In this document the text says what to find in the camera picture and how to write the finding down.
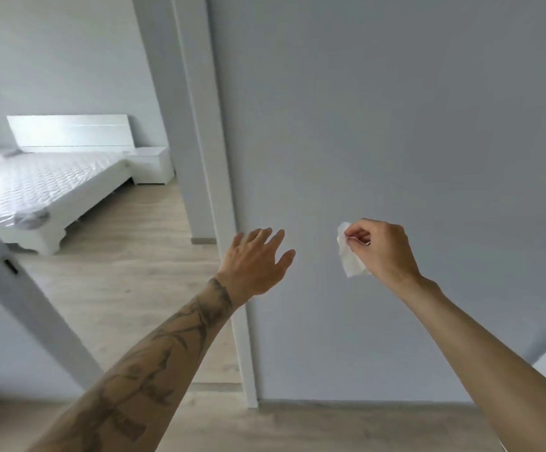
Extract person's left hand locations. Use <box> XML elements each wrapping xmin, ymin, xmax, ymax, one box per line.
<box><xmin>214</xmin><ymin>228</ymin><xmax>297</xmax><ymax>307</ymax></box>

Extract person's right hand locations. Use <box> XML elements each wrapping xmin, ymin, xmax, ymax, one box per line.
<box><xmin>344</xmin><ymin>218</ymin><xmax>423</xmax><ymax>290</ymax></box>

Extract white paper tissue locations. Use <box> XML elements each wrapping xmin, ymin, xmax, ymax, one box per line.
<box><xmin>336</xmin><ymin>222</ymin><xmax>372</xmax><ymax>278</ymax></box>

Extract person's left forearm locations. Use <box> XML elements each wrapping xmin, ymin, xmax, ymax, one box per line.
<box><xmin>27</xmin><ymin>277</ymin><xmax>235</xmax><ymax>452</ymax></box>

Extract person's right forearm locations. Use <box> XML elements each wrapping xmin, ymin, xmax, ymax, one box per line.
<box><xmin>401</xmin><ymin>276</ymin><xmax>546</xmax><ymax>452</ymax></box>

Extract white nightstand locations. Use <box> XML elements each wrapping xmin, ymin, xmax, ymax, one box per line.
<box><xmin>126</xmin><ymin>147</ymin><xmax>175</xmax><ymax>186</ymax></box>

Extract grey baseboard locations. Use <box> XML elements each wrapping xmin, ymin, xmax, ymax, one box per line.
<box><xmin>258</xmin><ymin>399</ymin><xmax>474</xmax><ymax>412</ymax></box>

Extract white plastic-wrapped mattress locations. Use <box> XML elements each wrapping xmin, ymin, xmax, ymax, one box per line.
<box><xmin>0</xmin><ymin>151</ymin><xmax>130</xmax><ymax>227</ymax></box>

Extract grey open door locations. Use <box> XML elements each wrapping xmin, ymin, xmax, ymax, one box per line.
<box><xmin>0</xmin><ymin>202</ymin><xmax>105</xmax><ymax>401</ymax></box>

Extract white door frame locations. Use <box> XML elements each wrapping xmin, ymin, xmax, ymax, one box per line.
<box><xmin>131</xmin><ymin>0</ymin><xmax>259</xmax><ymax>409</ymax></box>

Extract white bed frame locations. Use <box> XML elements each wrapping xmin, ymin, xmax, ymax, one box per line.
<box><xmin>0</xmin><ymin>115</ymin><xmax>135</xmax><ymax>256</ymax></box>

